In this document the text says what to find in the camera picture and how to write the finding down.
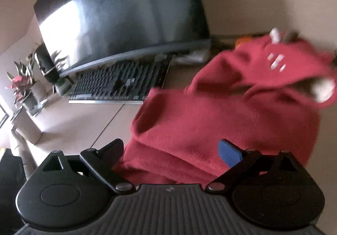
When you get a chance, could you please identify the red leafed potted plant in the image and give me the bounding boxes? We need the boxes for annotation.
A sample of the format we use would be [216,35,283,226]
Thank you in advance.
[6,48,45,116]

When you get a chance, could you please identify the black computer monitor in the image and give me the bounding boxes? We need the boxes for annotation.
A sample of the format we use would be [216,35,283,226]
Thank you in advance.
[34,0,213,78]

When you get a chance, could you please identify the black speaker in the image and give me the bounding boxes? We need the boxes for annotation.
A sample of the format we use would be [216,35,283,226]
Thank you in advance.
[35,43,60,83]

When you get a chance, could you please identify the orange round object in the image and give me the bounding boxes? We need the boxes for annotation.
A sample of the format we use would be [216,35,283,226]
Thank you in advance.
[235,36,254,47]

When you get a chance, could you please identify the black keyboard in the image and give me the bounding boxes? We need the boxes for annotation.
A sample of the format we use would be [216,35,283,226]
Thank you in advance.
[68,60,173,105]

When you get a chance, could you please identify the red knit sweater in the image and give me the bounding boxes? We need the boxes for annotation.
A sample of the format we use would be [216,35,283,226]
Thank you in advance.
[113,31,337,185]

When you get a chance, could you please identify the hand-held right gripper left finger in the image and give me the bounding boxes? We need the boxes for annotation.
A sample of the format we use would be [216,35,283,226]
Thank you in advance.
[39,139,135,195]

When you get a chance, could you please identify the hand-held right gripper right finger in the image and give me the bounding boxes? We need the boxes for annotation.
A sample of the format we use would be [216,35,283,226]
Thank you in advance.
[205,139,306,195]

